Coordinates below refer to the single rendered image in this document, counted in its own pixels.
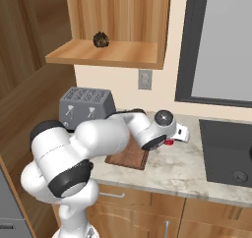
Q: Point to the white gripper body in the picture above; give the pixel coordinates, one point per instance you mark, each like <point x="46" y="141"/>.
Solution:
<point x="183" y="134"/>

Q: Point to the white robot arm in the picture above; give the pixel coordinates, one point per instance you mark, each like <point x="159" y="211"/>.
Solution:
<point x="98" y="140"/>

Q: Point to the brown wooden cutting board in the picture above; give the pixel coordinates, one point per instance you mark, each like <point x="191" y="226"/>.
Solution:
<point x="133" y="155"/>

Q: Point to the wooden base cabinet door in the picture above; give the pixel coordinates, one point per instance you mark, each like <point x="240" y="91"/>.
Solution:
<point x="131" y="225"/>

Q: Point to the dark brown round bread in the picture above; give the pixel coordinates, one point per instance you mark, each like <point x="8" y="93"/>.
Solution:
<point x="100" y="40"/>

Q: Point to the small red object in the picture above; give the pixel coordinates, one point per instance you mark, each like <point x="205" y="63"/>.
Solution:
<point x="168" y="142"/>

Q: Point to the black sink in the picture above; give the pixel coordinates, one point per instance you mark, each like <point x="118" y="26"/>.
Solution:
<point x="226" y="153"/>

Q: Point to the wooden drawer front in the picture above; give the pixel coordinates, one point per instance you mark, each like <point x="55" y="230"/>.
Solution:
<point x="147" y="201"/>

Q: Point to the wooden panel under sink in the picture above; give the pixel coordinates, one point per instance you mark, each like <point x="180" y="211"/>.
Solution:
<point x="216" y="212"/>

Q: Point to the dark framed window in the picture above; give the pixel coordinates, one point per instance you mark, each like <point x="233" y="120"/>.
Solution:
<point x="223" y="42"/>

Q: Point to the grey four-slot toaster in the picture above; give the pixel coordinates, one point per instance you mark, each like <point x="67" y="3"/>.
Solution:
<point x="86" y="107"/>

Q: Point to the tall wooden side panel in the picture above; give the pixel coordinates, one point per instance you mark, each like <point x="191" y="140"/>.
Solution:
<point x="29" y="101"/>

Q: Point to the grey appliance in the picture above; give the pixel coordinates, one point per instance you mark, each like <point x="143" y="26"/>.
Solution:
<point x="11" y="206"/>

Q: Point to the grey wall outlet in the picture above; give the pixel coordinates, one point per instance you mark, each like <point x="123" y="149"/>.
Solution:
<point x="145" y="79"/>

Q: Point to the open wooden wall cabinet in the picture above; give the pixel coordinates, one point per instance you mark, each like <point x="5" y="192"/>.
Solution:
<point x="114" y="25"/>

